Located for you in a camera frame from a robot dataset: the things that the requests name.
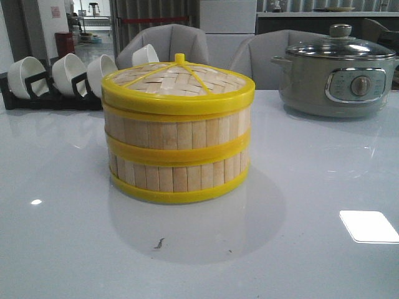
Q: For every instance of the white cabinet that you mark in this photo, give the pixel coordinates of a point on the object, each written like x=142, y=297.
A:
x=226, y=24

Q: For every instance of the bamboo steamer tier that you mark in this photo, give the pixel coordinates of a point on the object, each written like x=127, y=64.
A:
x=179, y=185
x=163, y=132

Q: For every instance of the grey-green electric cooker pot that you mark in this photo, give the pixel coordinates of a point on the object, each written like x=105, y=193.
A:
x=335, y=87

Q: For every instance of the white bowl far left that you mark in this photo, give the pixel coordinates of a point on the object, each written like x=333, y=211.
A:
x=21, y=70

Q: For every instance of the black dish rack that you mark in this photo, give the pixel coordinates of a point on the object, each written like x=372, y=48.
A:
x=82, y=99

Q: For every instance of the glass cooker lid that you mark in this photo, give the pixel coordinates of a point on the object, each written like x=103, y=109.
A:
x=340, y=45

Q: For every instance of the grey chair left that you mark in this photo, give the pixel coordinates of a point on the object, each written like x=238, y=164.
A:
x=167, y=40

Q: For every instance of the white bowl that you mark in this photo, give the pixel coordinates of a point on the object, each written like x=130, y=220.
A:
x=96, y=70
x=144, y=55
x=64, y=70
x=21, y=70

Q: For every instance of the red bin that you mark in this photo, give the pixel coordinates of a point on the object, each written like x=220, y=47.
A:
x=64, y=42

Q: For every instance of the grey chair right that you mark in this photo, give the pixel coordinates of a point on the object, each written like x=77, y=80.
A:
x=253, y=56

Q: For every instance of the grey chair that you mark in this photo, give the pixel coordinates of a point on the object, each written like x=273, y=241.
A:
x=253, y=56
x=167, y=40

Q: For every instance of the woven bamboo steamer lid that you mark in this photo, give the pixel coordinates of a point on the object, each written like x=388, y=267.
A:
x=178, y=88

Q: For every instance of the dark counter shelf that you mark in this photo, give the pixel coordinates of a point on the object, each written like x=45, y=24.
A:
x=319, y=22

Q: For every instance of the white bowl right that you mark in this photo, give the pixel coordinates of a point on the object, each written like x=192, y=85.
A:
x=144, y=55

